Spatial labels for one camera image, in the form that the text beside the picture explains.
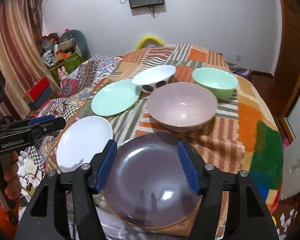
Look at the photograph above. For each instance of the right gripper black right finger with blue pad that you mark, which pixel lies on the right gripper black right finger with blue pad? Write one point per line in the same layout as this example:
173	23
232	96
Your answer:
248	216

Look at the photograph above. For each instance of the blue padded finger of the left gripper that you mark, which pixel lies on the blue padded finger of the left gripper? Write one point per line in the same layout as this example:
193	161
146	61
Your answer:
41	119

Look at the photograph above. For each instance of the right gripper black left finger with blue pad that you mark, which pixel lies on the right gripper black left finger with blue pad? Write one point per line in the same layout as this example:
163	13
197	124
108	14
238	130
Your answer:
46	215

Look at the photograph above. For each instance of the mint green plate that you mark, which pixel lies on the mint green plate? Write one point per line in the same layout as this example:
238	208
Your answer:
115	98

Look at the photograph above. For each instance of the dark purple plate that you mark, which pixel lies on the dark purple plate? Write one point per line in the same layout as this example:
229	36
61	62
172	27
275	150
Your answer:
147	186

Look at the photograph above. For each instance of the person's left hand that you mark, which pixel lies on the person's left hand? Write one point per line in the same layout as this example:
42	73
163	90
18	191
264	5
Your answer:
13	188

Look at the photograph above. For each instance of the red and blue box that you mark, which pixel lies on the red and blue box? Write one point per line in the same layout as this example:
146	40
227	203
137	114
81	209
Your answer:
38	94

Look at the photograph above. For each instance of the orange sleeve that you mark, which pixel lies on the orange sleeve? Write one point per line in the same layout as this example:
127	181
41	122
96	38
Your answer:
9	220

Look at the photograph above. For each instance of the white plate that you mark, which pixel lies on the white plate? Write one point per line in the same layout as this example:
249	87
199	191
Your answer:
81	141

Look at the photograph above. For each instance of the pink bunny toy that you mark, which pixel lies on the pink bunny toy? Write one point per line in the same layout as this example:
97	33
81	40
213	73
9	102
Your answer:
63	76

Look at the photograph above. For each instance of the patterned checkered bed quilt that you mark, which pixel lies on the patterned checkered bed quilt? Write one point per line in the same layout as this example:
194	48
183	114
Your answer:
72	87

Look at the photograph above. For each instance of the green cardboard box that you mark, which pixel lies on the green cardboard box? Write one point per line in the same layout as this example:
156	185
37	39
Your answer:
71	63

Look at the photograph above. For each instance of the striped red beige curtain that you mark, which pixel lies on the striped red beige curtain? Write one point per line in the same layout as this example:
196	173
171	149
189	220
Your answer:
21	26

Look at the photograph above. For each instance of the grey stuffed toy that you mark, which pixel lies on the grey stuffed toy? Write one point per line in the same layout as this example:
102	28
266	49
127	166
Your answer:
74	41

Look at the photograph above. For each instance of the white bowl black dots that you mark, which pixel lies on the white bowl black dots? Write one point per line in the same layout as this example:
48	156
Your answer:
154	77

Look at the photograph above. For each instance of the large pink bowl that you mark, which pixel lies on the large pink bowl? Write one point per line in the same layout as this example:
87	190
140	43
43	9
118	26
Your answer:
182	106

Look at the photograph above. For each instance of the brown wooden door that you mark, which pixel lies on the brown wooden door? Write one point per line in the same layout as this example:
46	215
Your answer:
287	74

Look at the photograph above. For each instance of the mint green bowl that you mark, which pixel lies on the mint green bowl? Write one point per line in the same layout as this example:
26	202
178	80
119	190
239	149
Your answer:
221	83

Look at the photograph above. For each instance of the yellow chair back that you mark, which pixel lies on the yellow chair back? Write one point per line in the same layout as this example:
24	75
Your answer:
149	41

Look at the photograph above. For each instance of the orange striped patchwork tablecloth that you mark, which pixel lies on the orange striped patchwork tablecloth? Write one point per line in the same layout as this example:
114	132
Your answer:
241	136

